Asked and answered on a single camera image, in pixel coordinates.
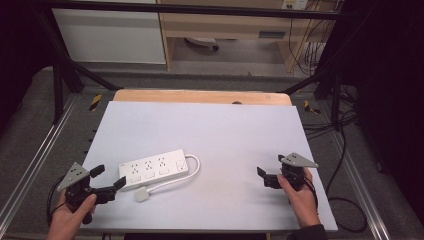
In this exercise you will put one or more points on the white cabinet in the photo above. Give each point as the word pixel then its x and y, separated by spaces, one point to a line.
pixel 106 36

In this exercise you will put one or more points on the wooden table board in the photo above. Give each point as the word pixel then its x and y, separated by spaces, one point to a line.
pixel 200 97

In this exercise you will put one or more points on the person's right hand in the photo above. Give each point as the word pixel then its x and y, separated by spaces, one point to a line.
pixel 305 206

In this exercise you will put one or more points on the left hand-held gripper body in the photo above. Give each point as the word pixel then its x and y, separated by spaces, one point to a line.
pixel 80 186

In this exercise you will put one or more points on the yellow black striped tape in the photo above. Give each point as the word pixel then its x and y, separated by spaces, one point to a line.
pixel 311 107
pixel 95 102

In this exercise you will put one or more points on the person's left hand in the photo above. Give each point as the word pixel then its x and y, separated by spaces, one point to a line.
pixel 65 220

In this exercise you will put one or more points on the black metal frame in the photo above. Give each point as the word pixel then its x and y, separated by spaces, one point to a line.
pixel 186 9

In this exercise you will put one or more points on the white wall socket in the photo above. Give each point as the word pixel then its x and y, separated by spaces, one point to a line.
pixel 295 4

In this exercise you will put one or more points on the white power strip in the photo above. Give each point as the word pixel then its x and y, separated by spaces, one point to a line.
pixel 153 168

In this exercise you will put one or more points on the aluminium floor rail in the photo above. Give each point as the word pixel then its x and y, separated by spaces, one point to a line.
pixel 36 156
pixel 363 190

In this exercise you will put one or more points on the light wooden desk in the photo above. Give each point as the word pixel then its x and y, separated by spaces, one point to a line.
pixel 226 28

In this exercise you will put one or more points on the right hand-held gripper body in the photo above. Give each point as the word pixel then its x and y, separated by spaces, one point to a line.
pixel 293 176

